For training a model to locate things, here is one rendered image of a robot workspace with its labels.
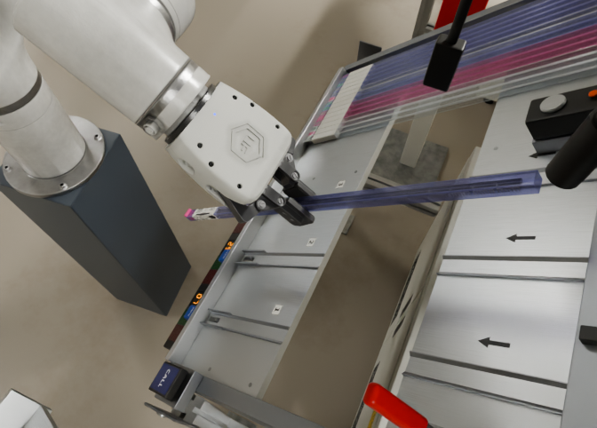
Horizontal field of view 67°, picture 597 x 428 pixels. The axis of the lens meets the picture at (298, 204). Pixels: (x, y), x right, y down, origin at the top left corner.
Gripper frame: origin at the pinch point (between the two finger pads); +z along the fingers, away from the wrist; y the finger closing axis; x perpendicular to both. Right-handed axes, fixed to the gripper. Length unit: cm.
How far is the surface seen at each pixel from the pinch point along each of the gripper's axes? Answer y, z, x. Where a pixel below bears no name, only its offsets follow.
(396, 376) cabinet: -4.4, 37.8, 16.1
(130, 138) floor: 50, -17, 137
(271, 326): -10.3, 9.9, 11.3
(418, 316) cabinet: 6.9, 37.9, 15.9
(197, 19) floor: 121, -28, 145
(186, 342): -15.8, 6.3, 26.5
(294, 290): -4.9, 10.1, 10.4
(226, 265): -2.7, 5.7, 26.4
